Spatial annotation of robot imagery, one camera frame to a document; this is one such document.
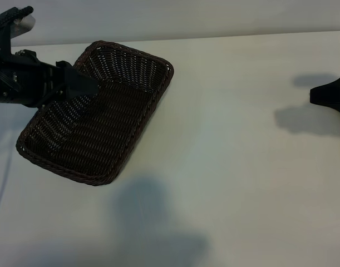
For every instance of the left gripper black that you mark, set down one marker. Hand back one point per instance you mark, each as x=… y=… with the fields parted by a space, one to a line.
x=25 y=80

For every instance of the dark brown woven basket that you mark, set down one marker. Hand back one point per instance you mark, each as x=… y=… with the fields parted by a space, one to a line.
x=103 y=133

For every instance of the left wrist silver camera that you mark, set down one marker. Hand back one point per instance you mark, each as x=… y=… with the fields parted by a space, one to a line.
x=22 y=26

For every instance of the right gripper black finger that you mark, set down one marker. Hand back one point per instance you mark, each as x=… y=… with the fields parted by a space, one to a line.
x=331 y=94

